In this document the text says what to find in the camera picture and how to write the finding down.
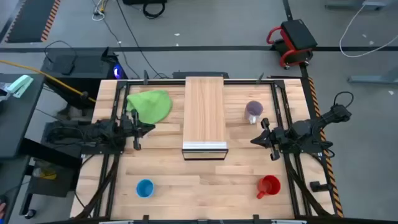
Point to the red and black rolling stool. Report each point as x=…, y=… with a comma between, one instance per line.
x=298, y=34

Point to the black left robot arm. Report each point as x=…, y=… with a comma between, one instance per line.
x=99, y=130

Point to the black equipment cart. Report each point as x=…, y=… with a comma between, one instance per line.
x=56, y=189

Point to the black side desk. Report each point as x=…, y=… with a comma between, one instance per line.
x=15, y=124

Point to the yellow item on cart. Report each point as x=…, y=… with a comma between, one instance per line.
x=48, y=175

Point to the black metal table frame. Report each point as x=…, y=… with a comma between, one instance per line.
x=155, y=82

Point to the black computer tower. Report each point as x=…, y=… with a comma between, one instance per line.
x=84, y=67

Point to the orange black hazard strip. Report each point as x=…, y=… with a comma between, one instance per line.
x=334, y=186

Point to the black equipment box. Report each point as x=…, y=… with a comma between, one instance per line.
x=144, y=1

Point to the small black box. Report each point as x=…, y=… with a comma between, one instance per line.
x=67, y=66

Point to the grey table leg base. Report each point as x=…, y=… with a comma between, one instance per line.
x=373, y=3
x=373, y=79

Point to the person's hand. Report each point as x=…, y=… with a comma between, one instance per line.
x=2, y=210

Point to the blue cup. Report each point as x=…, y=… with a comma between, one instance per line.
x=145, y=188

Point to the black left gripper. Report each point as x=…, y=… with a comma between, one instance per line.
x=127, y=127

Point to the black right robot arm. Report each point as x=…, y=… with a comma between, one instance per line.
x=308, y=130

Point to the mint green stapler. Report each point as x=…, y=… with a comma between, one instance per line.
x=20, y=85

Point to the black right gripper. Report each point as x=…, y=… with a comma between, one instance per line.
x=278, y=138

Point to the green cloth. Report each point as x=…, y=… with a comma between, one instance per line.
x=152, y=105

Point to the red mug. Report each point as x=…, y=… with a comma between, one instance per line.
x=270, y=185

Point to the black power strip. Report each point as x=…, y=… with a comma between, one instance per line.
x=180, y=75

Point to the black mat with striped edge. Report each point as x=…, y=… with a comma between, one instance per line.
x=31, y=18

